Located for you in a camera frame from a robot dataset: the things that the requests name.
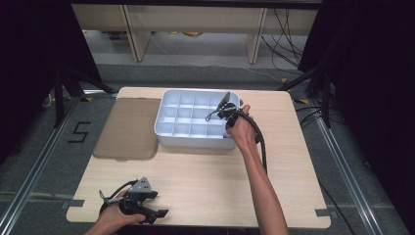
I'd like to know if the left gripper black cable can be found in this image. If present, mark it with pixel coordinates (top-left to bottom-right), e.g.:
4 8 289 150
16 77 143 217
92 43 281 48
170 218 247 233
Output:
98 179 139 213

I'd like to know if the aluminium floor rail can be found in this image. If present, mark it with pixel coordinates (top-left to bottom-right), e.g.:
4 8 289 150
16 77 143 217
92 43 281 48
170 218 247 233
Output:
0 91 99 233
306 97 385 235

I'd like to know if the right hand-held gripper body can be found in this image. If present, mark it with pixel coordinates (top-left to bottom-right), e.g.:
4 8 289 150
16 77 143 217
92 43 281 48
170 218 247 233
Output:
214 91 250 129

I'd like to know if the white floor cable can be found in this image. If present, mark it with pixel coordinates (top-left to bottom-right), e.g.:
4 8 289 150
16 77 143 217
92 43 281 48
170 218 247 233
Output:
224 65 284 84

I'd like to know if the brown translucent lid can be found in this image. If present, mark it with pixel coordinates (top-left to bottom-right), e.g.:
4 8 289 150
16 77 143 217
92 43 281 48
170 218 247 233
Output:
93 97 162 162

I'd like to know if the person's right hand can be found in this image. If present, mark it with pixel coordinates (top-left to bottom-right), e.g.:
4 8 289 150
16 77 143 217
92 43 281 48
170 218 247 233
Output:
226 104 259 150

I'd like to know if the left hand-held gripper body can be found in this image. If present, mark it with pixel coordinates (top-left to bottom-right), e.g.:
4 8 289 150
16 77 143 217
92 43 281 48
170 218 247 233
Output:
118 176 160 217

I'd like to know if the beige wooden desk frame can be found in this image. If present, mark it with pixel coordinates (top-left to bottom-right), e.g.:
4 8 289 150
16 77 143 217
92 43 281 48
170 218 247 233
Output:
70 3 319 65

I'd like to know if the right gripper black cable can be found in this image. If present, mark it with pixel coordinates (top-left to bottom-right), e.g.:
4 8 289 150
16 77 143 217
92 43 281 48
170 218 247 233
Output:
205 107 269 174

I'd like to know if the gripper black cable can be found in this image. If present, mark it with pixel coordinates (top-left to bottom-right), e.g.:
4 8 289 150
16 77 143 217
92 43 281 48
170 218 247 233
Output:
98 179 139 213
205 107 269 174

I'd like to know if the black metal stand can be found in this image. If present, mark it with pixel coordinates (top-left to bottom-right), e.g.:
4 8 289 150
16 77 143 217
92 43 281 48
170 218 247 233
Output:
277 62 337 129
52 63 116 129

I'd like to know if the bundle of black floor cables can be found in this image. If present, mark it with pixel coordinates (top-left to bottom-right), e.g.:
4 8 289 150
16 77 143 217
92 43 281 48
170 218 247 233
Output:
259 8 311 71

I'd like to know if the grey tape patch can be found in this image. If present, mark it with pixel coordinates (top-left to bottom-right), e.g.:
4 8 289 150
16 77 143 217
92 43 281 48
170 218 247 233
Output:
61 199 86 211
314 208 339 219

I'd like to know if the person's left hand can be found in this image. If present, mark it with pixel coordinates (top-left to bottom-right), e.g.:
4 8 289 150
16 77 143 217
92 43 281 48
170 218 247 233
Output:
85 190 147 235

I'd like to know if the white compartment storage box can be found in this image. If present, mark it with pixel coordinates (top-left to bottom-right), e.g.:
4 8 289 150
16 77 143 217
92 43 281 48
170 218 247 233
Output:
153 89 243 151

